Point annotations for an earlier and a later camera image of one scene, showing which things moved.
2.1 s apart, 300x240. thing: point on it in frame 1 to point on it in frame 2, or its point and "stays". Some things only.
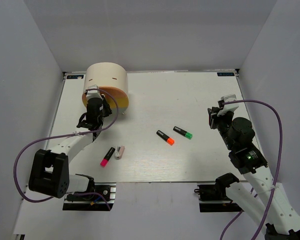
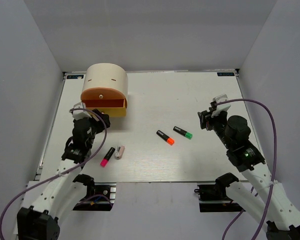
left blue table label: x=74 y=76 stays
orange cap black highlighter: x=165 y=138 stays
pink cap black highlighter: x=105 y=161 stays
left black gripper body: x=106 y=110 to x=97 y=127
